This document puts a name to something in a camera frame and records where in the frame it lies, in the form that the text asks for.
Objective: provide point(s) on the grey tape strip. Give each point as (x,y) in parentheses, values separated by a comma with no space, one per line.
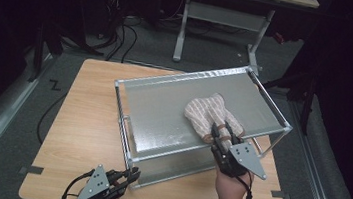
(279,194)
(34,170)

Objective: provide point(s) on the dark computer tower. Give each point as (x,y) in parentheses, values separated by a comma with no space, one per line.
(113,1)

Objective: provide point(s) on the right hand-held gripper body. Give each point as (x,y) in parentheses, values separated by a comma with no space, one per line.
(245,157)

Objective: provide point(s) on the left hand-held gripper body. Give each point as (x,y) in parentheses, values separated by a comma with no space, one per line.
(97,187)

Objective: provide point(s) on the person's right hand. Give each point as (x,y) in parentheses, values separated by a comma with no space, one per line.
(231,189)

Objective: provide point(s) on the black metal stand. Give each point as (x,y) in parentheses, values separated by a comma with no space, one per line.
(38,53)
(308,104)

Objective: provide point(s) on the grey metal desk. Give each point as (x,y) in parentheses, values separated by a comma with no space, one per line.
(227,16)

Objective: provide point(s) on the small red object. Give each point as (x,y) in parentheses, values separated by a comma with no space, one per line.
(279,38)

